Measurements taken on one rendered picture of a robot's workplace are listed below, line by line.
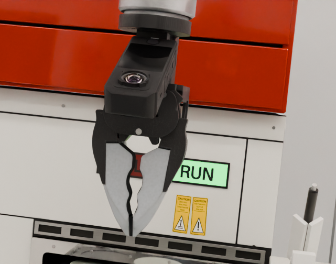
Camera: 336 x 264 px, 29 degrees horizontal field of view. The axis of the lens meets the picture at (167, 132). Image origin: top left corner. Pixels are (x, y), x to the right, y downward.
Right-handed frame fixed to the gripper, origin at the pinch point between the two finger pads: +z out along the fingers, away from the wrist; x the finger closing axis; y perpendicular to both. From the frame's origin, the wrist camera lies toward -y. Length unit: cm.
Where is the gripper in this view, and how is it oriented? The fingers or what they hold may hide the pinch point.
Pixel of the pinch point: (131, 224)
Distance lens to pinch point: 63.9
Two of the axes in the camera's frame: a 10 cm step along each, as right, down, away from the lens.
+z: -1.0, 9.9, 0.5
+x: -9.8, -1.1, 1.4
